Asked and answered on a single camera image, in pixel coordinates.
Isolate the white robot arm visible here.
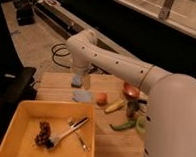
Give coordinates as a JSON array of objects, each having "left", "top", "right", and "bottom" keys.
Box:
[{"left": 66, "top": 29, "right": 196, "bottom": 157}]

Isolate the blue cloth piece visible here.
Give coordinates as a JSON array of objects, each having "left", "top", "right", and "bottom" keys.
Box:
[{"left": 72, "top": 90, "right": 91, "bottom": 103}]

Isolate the orange fruit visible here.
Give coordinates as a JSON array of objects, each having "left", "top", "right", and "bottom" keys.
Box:
[{"left": 96, "top": 92, "right": 107, "bottom": 105}]

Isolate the red bowl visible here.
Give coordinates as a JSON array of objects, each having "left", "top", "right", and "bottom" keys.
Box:
[{"left": 123, "top": 83, "right": 140, "bottom": 98}]

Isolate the wooden cutting board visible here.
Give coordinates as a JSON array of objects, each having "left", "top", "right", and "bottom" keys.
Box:
[{"left": 36, "top": 72, "right": 144, "bottom": 157}]

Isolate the dark spice jar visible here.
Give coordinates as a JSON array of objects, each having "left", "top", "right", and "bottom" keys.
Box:
[{"left": 126, "top": 100, "right": 140, "bottom": 118}]

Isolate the black chair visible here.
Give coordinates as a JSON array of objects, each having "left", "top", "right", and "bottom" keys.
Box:
[{"left": 0, "top": 68, "right": 37, "bottom": 140}]

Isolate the green chili pepper toy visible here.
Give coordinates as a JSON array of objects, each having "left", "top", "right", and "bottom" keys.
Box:
[{"left": 110, "top": 120, "right": 136, "bottom": 131}]

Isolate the black box device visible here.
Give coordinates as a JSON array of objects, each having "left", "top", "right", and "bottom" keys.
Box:
[{"left": 13, "top": 0, "right": 35, "bottom": 26}]

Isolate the bunch of dark grapes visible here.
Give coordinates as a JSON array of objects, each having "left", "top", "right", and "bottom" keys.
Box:
[{"left": 35, "top": 121, "right": 52, "bottom": 149}]

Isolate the metal fork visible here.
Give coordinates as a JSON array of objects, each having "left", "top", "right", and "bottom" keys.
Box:
[{"left": 68, "top": 118, "right": 90, "bottom": 152}]

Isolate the green plastic cup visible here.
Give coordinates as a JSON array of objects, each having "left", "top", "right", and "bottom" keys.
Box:
[{"left": 136, "top": 117, "right": 146, "bottom": 134}]

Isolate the yellow plastic bin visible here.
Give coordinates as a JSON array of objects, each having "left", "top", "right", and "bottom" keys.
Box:
[{"left": 0, "top": 100, "right": 95, "bottom": 157}]

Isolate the black coiled cable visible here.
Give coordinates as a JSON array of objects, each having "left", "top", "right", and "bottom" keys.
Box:
[{"left": 49, "top": 42, "right": 77, "bottom": 70}]

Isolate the long metal rail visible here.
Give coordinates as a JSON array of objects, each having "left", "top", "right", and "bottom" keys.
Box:
[{"left": 17, "top": 0, "right": 140, "bottom": 59}]

